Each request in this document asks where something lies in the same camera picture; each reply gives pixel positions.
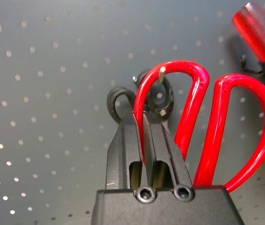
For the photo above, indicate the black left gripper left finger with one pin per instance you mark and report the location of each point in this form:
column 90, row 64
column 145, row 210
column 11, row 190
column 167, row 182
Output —
column 120, row 152

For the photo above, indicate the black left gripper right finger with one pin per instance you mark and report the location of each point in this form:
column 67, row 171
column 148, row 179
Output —
column 165, row 152

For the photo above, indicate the dark grey metal pegboard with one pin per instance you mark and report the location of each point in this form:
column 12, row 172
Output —
column 41, row 93

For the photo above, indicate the silver scissors peg hook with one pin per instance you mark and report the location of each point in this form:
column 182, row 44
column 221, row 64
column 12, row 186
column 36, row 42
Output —
column 162, row 75

